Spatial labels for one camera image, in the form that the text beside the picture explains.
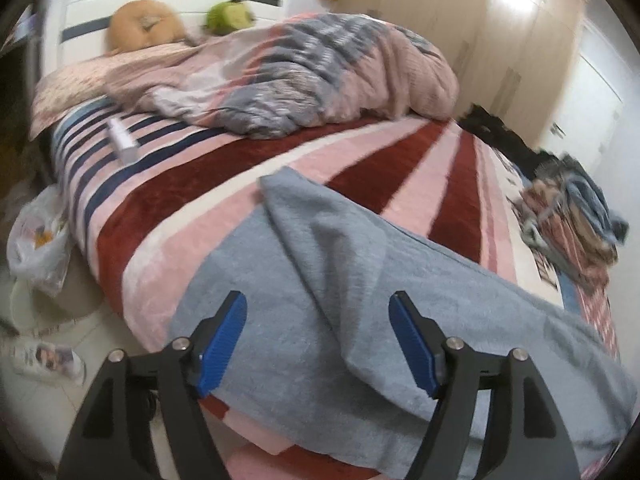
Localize grey-blue sweatpants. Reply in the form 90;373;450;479
169;168;637;478

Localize black clothing pile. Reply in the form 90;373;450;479
457;104;558;180

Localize white plastic bag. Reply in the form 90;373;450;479
6;184;74;297

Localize patterned folded clothes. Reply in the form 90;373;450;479
518;176;618;294

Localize striped pink bed blanket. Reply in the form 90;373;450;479
51;97;637;479

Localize blue denim jeans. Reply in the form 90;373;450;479
559;154;629;245

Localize white door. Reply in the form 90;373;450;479
540;21;631;172

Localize floral pink pillow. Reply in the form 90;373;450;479
28;44;195;141

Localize wooden wardrobe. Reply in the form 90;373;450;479
336;0;588;148

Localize pink grey striped duvet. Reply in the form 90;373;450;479
104;13;459;139

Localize tan plush toy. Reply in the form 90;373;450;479
106;0;186;54

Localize green plush toy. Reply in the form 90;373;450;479
203;0;256;36

